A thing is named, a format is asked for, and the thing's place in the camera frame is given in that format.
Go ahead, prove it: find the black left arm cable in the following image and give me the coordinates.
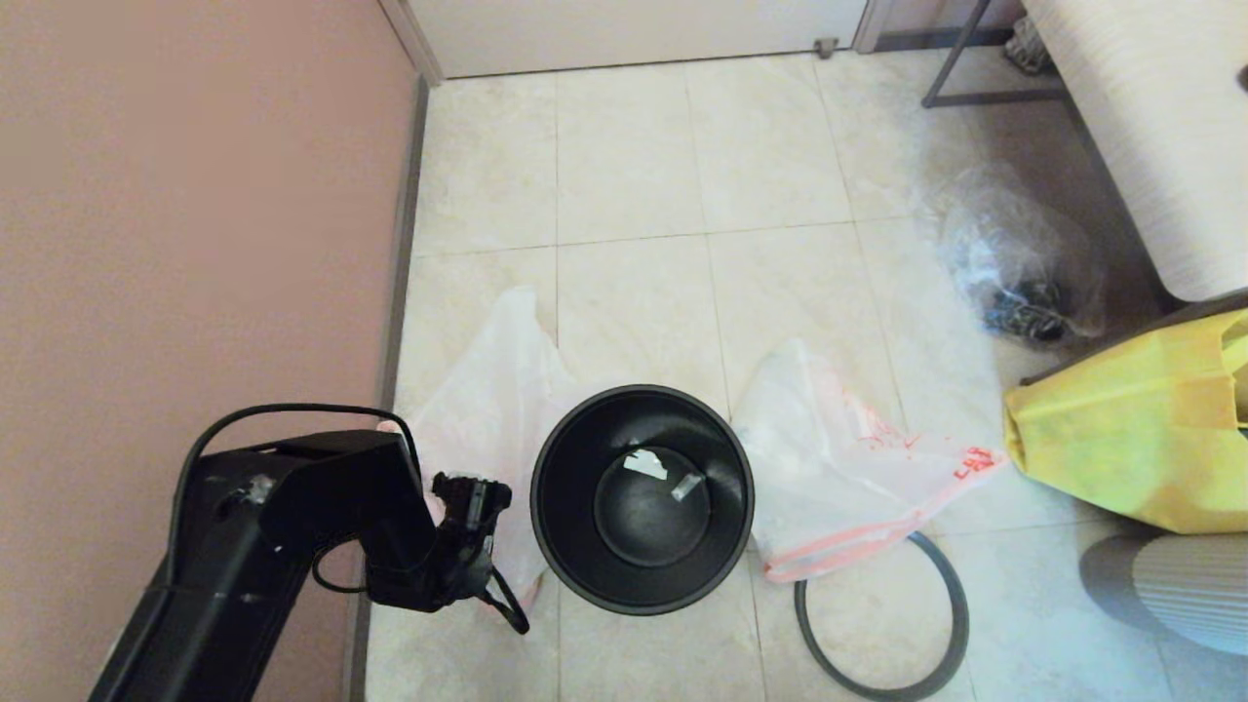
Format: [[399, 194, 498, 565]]
[[178, 402, 532, 637]]

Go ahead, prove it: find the white door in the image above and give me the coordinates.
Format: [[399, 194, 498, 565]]
[[408, 0, 869, 81]]

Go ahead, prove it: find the grey bin rim ring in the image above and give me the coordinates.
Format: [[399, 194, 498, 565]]
[[793, 531, 972, 702]]

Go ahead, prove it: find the white wood-grain table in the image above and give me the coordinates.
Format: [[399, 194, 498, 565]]
[[1019, 0, 1248, 303]]

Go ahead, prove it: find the grey patterned shoe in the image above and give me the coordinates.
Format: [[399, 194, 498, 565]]
[[1002, 14, 1056, 79]]

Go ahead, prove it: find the clear crumpled plastic bag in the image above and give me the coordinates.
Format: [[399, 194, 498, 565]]
[[916, 161, 1110, 344]]

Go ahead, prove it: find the black round trash bin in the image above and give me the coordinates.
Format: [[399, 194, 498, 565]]
[[529, 383, 757, 617]]

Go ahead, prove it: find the black cable bundle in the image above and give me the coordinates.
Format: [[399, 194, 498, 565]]
[[981, 281, 1067, 344]]

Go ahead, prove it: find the white red plastic bag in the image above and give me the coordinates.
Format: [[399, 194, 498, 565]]
[[731, 336, 1010, 584]]

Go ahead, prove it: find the yellow fabric bag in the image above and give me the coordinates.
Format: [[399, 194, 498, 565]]
[[1002, 310, 1248, 536]]

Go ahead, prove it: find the white ribbed round appliance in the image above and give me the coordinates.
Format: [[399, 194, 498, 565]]
[[1078, 531, 1248, 656]]

